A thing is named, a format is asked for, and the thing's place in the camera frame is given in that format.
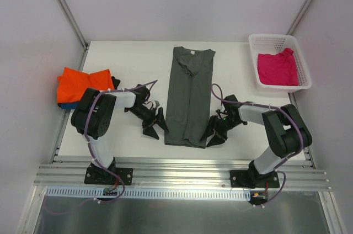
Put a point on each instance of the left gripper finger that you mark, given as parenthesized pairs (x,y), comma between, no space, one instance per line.
(160,120)
(150,132)

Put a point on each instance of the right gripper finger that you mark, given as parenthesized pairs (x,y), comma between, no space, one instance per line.
(217,140)
(208,133)

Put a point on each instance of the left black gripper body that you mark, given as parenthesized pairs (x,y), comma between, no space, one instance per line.
(153,118)

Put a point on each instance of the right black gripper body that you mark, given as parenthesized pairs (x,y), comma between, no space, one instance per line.
(216,127)

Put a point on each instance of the dark grey t shirt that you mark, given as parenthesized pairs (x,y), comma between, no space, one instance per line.
(189,97)

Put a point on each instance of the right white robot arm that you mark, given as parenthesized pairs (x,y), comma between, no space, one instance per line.
(285,129)

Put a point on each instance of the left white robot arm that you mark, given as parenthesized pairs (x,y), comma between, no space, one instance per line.
(94,112)

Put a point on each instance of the pink t shirt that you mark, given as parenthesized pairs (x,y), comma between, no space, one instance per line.
(279,69)

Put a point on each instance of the orange folded t shirt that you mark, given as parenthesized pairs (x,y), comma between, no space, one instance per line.
(72,84)

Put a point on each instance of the white plastic basket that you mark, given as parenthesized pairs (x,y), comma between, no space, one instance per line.
(274,44)

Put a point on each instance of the blue folded t shirt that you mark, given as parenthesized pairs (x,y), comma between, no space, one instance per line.
(68,106)

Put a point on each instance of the aluminium mounting rail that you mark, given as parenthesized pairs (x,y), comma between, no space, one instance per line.
(181,173)

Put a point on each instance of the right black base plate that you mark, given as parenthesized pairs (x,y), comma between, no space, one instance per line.
(243,179)

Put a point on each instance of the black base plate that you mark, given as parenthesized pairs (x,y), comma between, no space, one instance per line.
(243,179)
(96,175)

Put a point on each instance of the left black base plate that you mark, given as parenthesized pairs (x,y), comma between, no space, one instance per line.
(96,175)

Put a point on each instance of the white slotted cable duct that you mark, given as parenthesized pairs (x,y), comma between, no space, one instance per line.
(149,193)

